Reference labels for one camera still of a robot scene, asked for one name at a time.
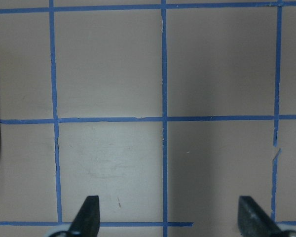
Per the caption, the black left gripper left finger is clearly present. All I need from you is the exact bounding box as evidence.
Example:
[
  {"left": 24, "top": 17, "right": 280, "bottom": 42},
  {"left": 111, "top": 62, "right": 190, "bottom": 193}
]
[{"left": 68, "top": 196, "right": 100, "bottom": 237}]

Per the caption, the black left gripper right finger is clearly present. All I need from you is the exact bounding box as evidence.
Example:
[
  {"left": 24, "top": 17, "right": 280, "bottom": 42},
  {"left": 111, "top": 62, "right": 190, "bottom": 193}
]
[{"left": 237, "top": 196, "right": 282, "bottom": 237}]

